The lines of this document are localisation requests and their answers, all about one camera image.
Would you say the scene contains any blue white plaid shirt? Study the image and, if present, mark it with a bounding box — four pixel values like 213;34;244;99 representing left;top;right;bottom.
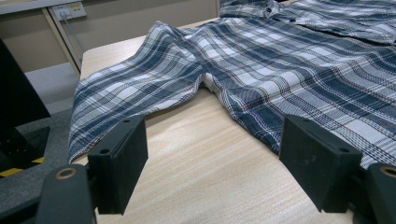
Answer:
67;0;396;171

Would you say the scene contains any yellow black floor tape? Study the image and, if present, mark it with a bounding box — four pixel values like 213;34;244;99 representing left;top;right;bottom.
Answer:
0;156;45;179

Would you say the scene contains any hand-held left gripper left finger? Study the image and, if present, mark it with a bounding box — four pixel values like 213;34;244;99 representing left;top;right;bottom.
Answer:
87;115;149;217

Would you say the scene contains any black stand base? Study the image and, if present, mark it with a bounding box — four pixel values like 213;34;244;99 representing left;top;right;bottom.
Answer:
0;125;51;172

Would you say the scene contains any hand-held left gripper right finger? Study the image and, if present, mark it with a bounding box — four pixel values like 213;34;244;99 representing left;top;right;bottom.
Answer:
278;113;364;214

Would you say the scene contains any white wall socket yellow label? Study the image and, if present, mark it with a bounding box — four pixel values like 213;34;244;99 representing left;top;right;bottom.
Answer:
50;1;88;21

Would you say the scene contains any white power cable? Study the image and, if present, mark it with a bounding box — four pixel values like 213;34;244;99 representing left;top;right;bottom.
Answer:
61;11;85;60

